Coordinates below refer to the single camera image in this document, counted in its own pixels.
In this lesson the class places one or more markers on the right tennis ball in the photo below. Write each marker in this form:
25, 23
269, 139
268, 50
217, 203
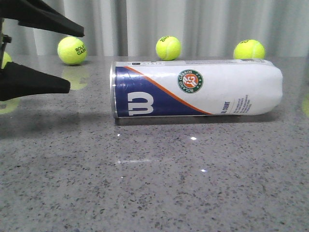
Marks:
249, 49

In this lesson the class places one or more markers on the white blue tennis ball can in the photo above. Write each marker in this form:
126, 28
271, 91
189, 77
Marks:
194, 87

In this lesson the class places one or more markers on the tennis ball far left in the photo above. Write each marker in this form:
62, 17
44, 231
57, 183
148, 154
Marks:
6, 58

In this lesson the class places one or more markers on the grey pleated curtain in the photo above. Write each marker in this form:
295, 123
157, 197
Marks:
206, 28

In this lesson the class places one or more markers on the tennis ball with Roland Garros text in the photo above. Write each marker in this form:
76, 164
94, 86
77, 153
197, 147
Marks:
71, 50

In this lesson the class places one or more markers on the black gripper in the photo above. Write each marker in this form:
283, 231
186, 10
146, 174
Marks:
17, 80

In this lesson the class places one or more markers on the middle tennis ball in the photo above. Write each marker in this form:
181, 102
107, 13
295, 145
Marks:
168, 48

